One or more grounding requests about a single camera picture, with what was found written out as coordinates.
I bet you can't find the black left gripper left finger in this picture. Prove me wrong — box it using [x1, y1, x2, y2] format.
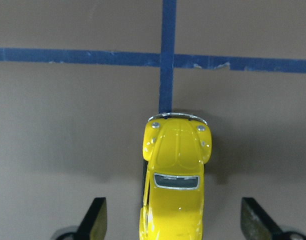
[76, 197, 108, 240]

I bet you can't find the yellow toy beetle car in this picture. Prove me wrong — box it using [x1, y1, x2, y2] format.
[139, 112, 212, 240]

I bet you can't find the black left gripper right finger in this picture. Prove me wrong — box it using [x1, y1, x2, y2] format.
[240, 197, 283, 240]

